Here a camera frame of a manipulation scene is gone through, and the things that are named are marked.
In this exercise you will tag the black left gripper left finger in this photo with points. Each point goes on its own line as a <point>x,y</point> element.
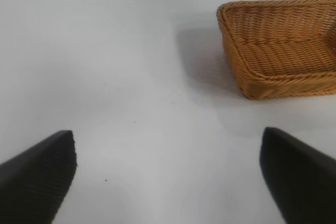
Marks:
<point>34,182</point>

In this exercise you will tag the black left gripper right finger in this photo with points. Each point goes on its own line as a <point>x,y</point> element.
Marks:
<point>302,182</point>

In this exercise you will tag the brown wicker basket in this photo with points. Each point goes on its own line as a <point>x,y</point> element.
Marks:
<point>283,51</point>

